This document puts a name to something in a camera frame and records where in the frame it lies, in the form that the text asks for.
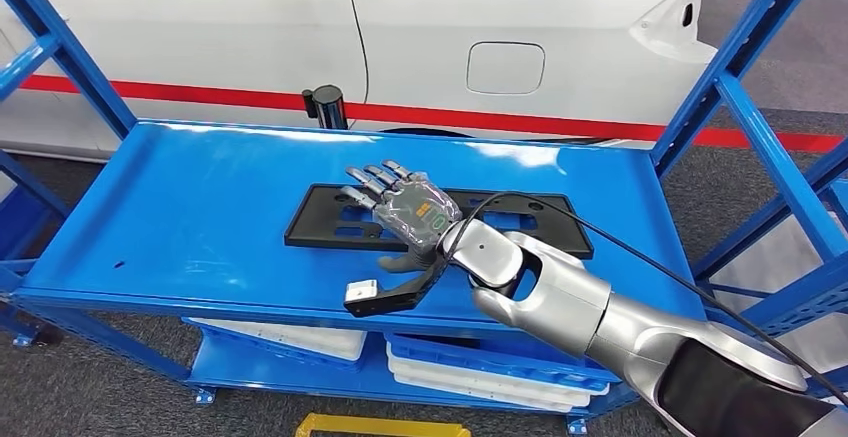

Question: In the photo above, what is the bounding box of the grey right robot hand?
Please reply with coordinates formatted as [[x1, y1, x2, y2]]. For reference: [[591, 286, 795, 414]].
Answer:
[[339, 159, 464, 274]]

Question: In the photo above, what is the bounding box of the black plastic frame part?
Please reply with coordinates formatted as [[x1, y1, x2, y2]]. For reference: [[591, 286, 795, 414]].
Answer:
[[284, 183, 596, 262]]

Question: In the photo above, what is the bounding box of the blue metal shelf rack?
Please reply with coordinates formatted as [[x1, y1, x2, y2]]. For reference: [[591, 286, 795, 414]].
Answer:
[[0, 0, 848, 437], [690, 155, 848, 401], [0, 149, 73, 350]]

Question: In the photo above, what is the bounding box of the yellow floor tape square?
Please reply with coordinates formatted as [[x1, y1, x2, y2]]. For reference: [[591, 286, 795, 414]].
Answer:
[[295, 412, 473, 437]]

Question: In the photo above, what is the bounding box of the red barrier belt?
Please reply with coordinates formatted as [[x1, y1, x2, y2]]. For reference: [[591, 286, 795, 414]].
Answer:
[[18, 74, 846, 155]]

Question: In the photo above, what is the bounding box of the white car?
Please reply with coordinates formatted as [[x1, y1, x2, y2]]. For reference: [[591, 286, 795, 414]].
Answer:
[[0, 0, 728, 162]]

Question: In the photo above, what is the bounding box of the white plastic tray stack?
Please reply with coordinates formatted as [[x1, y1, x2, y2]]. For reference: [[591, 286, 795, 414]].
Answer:
[[712, 211, 848, 379]]

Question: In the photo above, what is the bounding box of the black barrier post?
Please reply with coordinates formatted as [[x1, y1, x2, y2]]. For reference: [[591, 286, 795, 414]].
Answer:
[[301, 84, 349, 131]]

